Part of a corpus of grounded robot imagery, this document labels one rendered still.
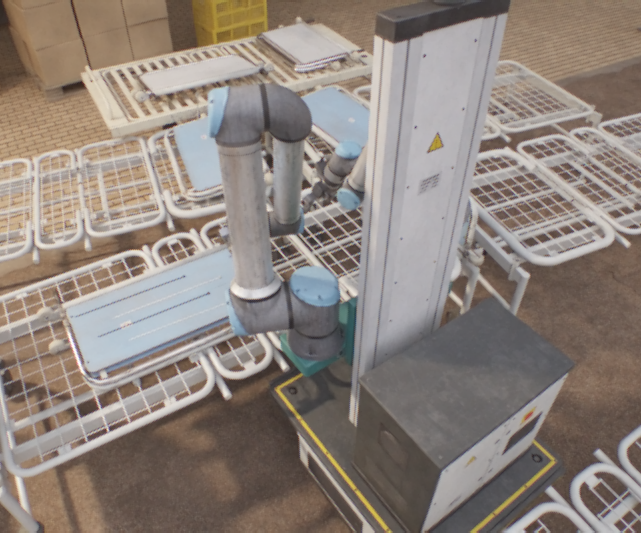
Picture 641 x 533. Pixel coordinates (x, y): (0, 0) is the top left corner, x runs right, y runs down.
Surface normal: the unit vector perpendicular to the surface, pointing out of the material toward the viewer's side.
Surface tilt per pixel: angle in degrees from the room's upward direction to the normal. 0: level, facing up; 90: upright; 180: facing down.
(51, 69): 90
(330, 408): 0
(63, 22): 90
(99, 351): 5
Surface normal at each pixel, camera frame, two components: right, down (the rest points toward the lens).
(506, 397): 0.00, -0.73
